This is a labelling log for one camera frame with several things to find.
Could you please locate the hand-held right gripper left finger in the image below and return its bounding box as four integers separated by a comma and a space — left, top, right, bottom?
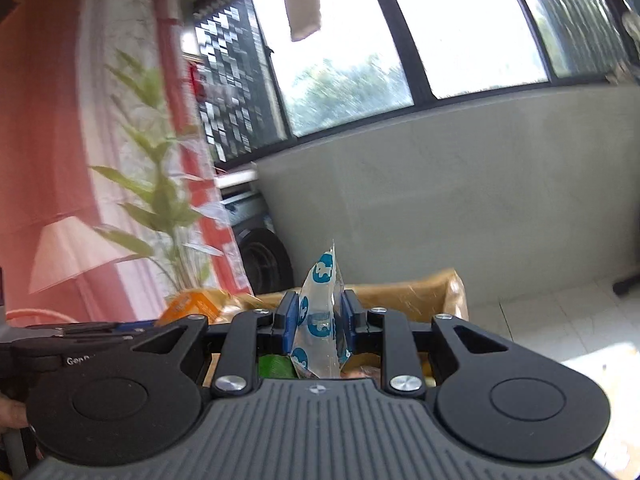
127, 290, 301, 397

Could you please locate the green snack packet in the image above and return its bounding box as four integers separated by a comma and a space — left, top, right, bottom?
257, 354, 296, 380

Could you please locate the orange snack packet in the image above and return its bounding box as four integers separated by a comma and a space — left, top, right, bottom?
155, 287, 236, 328

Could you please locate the black exercise bike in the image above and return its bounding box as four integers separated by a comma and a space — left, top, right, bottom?
612, 274, 640, 297

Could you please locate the cardboard box with plastic liner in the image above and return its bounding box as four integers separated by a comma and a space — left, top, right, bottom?
207, 268, 470, 391

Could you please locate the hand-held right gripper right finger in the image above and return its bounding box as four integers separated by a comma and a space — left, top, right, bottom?
341, 290, 516, 397

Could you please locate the clear blue printed snack packet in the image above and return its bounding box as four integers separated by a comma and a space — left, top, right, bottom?
291, 240, 352, 380

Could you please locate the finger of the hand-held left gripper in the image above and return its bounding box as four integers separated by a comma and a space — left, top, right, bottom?
25, 321, 159, 339

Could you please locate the hanging beige cloth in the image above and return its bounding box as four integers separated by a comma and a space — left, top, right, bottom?
276, 0, 322, 43

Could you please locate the printed curtain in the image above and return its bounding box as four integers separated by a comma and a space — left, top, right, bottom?
0, 0, 256, 326

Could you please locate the black framed window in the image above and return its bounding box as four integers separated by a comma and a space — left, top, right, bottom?
192, 0, 640, 171

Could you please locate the grey washing machine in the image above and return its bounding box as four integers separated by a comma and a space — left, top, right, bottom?
215, 167, 295, 297

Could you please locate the person's left hand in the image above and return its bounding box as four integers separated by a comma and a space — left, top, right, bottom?
0, 392, 30, 431

